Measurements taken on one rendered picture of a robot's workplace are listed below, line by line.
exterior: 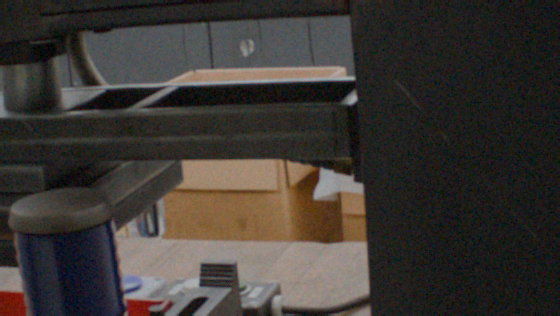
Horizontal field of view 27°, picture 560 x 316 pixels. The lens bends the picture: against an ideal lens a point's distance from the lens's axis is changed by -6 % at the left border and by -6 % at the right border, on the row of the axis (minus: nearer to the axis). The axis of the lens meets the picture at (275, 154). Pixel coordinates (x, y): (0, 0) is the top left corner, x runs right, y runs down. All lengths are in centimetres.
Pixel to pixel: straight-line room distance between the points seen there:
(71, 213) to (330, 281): 80
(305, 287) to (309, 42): 425
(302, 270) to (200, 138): 62
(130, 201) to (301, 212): 242
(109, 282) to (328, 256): 86
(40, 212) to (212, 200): 270
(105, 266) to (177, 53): 525
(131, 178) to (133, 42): 504
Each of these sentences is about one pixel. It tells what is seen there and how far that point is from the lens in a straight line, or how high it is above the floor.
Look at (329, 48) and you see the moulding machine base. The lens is 537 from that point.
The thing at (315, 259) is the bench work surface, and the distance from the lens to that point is 126.
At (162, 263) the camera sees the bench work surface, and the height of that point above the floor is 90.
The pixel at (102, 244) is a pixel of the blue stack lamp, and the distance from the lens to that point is 40.
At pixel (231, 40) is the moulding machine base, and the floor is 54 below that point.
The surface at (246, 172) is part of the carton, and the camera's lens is 302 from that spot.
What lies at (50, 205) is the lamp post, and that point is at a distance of 41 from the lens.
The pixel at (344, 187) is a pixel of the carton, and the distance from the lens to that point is 299.
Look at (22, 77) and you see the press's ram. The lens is 68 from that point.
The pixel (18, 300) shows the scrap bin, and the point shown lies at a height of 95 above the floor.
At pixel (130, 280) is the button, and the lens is 113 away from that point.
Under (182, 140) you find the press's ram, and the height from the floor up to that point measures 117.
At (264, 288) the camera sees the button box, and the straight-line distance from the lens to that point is 109.
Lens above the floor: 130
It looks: 13 degrees down
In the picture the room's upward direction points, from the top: 5 degrees counter-clockwise
